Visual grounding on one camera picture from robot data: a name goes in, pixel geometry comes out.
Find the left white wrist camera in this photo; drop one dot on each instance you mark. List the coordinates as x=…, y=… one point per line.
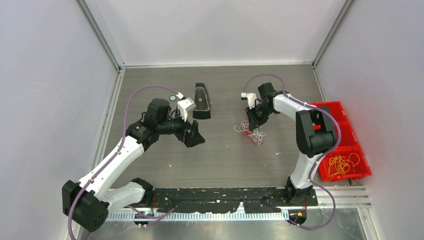
x=184, y=105

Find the red plastic bin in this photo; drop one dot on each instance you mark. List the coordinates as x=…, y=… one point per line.
x=348, y=160

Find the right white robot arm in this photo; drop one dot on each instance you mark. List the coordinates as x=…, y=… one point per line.
x=315, y=134

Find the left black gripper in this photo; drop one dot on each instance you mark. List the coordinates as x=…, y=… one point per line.
x=193, y=137

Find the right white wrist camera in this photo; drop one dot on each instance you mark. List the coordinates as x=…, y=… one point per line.
x=250, y=98

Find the black metronome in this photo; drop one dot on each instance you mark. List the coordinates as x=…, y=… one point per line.
x=202, y=100

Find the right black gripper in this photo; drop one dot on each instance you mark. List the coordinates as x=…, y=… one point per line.
x=254, y=122

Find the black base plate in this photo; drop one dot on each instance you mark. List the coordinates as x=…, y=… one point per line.
x=226, y=200

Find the white slotted cable duct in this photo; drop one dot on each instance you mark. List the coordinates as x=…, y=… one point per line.
x=239, y=215

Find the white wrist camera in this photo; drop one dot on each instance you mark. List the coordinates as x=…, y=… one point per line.
x=184, y=105
x=250, y=98

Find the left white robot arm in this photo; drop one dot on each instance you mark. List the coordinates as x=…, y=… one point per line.
x=89, y=201

